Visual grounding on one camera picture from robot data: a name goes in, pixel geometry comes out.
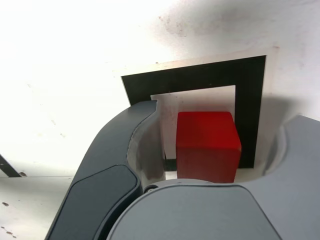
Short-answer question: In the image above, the black tape square outline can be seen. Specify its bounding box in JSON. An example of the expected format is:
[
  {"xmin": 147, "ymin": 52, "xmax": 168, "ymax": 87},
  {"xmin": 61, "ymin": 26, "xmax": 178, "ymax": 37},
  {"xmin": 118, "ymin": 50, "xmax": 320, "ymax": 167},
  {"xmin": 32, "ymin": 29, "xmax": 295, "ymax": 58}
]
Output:
[{"xmin": 120, "ymin": 55, "xmax": 266, "ymax": 173}]

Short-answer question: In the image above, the red cube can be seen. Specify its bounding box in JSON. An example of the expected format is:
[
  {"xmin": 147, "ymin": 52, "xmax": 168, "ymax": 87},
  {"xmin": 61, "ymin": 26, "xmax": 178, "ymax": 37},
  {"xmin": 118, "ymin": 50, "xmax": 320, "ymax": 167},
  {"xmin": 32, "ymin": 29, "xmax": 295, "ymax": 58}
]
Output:
[{"xmin": 176, "ymin": 111, "xmax": 242, "ymax": 184}]

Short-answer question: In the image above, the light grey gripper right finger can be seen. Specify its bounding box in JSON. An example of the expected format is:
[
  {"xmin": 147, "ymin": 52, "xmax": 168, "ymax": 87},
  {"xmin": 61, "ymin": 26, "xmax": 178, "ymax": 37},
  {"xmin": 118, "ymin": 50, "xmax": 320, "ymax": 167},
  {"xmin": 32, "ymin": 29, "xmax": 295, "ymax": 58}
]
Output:
[{"xmin": 106, "ymin": 114, "xmax": 320, "ymax": 240}]

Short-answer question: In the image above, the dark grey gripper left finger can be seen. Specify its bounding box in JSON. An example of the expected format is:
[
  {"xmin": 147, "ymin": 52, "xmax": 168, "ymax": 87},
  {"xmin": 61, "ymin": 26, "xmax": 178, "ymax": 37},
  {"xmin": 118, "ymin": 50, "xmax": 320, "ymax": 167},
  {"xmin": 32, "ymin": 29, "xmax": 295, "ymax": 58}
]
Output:
[{"xmin": 46, "ymin": 99, "xmax": 167, "ymax": 240}]

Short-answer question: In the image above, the black tape strip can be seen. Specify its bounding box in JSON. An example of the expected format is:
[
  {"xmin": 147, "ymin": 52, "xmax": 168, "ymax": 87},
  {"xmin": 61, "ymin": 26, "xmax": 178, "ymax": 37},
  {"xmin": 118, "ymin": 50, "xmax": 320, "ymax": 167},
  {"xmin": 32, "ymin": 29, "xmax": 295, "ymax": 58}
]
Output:
[{"xmin": 0, "ymin": 153, "xmax": 23, "ymax": 178}]

